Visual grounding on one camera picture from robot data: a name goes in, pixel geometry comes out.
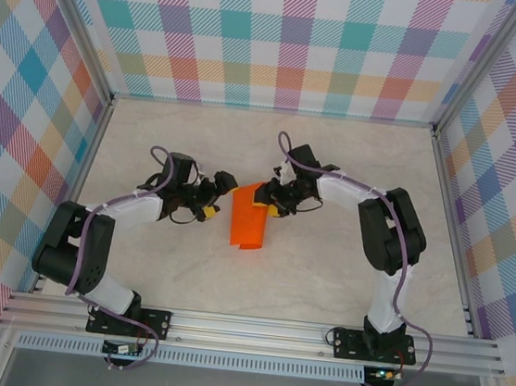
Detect thin black right gripper cable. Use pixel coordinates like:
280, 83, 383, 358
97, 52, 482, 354
295, 195, 325, 216

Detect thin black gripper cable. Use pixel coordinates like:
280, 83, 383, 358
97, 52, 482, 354
295, 195, 325, 216
163, 207, 202, 228

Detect thin black left gripper cable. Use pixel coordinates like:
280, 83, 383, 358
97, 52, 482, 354
163, 207, 202, 228

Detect white right camera bracket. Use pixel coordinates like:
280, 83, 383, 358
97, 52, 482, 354
271, 159, 296, 184

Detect aluminium side rail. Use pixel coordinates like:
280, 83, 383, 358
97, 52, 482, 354
409, 131, 498, 339
31, 90, 116, 300

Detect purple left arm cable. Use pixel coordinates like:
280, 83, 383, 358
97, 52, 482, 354
55, 137, 182, 375

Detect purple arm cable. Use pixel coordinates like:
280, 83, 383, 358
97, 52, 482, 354
55, 137, 182, 375
249, 130, 459, 386

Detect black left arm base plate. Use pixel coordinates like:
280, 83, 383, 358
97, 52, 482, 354
84, 302, 173, 342

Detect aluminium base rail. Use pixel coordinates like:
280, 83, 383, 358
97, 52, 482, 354
0, 284, 510, 383

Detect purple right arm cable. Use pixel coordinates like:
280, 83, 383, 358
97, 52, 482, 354
249, 130, 459, 386

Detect perforated metal cable tray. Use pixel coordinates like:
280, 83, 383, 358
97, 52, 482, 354
15, 326, 368, 386

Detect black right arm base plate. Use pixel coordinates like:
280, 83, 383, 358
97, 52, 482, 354
331, 326, 419, 368

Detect aluminium frame post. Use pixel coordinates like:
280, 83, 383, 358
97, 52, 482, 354
430, 0, 516, 148
19, 0, 127, 104

